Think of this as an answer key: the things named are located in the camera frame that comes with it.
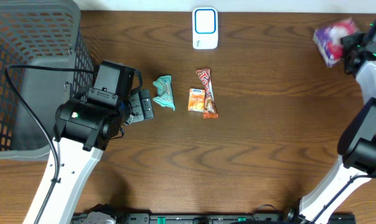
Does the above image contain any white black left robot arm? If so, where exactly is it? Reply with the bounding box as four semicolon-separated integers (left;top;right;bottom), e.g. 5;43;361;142
24;60;154;223

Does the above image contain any orange snack packet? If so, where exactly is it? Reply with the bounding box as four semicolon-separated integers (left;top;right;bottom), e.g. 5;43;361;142
187;88;205;113

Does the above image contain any brown red chocolate bar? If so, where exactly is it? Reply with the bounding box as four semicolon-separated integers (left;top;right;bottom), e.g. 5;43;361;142
196;68;219;119

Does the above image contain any grey plastic lattice basket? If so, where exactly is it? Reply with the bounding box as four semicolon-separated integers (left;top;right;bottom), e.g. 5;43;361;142
0;0;93;161

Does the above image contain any green wet wipes packet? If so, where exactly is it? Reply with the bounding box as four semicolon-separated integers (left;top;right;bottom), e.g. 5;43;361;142
153;75;176;111

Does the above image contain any purple pink tissue pack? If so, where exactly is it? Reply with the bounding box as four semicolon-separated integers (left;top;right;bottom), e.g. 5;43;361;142
313;17;359;68

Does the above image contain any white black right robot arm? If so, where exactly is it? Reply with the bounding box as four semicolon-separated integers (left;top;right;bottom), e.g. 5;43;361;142
284;20;376;223

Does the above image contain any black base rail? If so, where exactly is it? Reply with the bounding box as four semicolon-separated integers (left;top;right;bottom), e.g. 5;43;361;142
71;212;357;224

